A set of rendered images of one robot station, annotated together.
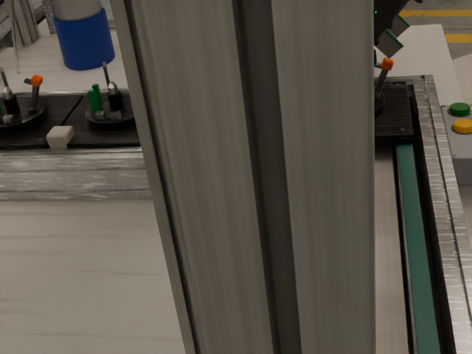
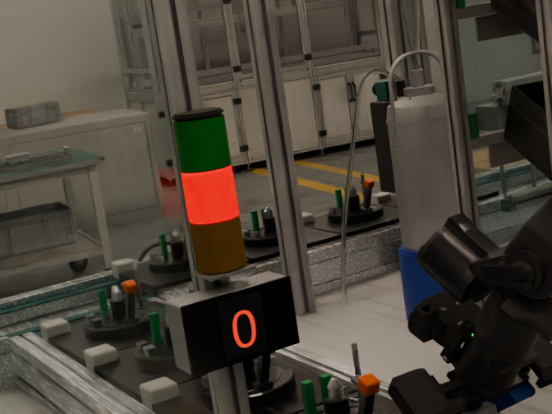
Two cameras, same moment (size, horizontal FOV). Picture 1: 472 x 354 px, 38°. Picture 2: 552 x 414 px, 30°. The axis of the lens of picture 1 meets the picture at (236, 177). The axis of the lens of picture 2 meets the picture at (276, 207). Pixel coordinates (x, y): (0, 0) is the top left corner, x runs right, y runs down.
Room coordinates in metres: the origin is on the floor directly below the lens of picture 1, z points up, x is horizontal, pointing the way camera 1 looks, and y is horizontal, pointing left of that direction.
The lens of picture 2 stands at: (0.48, -0.88, 1.50)
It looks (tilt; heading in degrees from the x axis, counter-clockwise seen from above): 11 degrees down; 49
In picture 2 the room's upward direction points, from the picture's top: 8 degrees counter-clockwise
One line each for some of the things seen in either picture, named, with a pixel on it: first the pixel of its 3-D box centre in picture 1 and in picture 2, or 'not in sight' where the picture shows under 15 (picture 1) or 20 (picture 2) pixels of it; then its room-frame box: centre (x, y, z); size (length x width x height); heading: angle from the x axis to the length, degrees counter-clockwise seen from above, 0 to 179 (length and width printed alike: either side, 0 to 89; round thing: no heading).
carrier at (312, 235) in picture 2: not in sight; (269, 223); (2.05, 0.94, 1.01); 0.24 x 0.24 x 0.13; 77
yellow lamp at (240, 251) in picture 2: not in sight; (218, 243); (1.09, -0.09, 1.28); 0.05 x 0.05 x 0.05
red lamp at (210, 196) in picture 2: not in sight; (210, 193); (1.09, -0.09, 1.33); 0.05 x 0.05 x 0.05
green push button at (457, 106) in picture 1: (459, 111); not in sight; (1.19, -0.46, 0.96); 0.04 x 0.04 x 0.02
